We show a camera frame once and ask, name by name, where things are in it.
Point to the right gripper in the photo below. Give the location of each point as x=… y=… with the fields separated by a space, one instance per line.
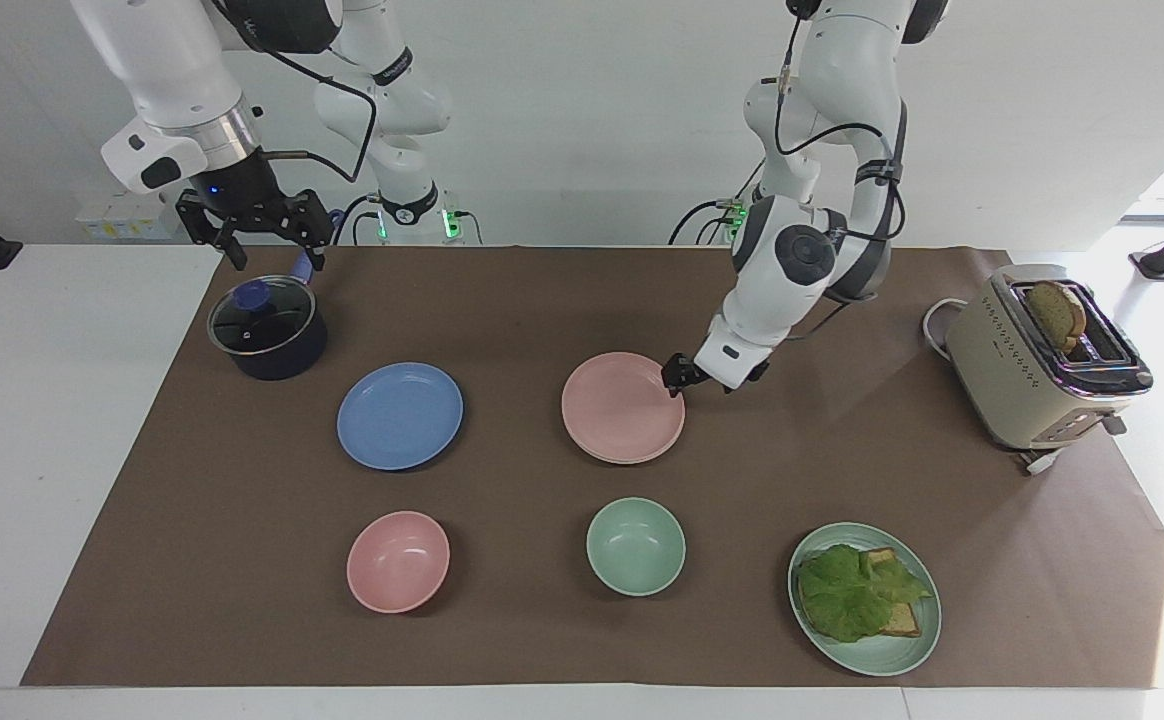
x=237 y=185

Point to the pink plate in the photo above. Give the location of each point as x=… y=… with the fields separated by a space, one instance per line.
x=622 y=405

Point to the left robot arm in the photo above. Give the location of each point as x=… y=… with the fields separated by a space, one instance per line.
x=792 y=300

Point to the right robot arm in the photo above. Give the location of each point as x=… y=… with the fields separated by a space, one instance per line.
x=162 y=60

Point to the glass lid with blue knob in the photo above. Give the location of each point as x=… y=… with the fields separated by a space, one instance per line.
x=257 y=325

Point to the dark blue pot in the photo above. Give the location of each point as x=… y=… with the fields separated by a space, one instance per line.
x=277 y=355

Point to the blue plate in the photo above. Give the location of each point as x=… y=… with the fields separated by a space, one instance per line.
x=400 y=416

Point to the pink bowl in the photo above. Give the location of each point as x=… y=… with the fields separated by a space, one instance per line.
x=398 y=562

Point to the green bowl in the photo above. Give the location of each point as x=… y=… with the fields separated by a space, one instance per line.
x=635 y=545

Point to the green lettuce leaf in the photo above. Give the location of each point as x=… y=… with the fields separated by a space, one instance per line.
x=847 y=595

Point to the green plate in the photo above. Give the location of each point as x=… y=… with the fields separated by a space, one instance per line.
x=877 y=655

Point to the toasted bread slice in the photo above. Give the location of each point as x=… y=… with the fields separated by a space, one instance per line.
x=904 y=620

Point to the beige toaster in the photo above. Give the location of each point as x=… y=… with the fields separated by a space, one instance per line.
x=1007 y=385

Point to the brown bread slice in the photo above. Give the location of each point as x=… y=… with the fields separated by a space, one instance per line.
x=1054 y=312

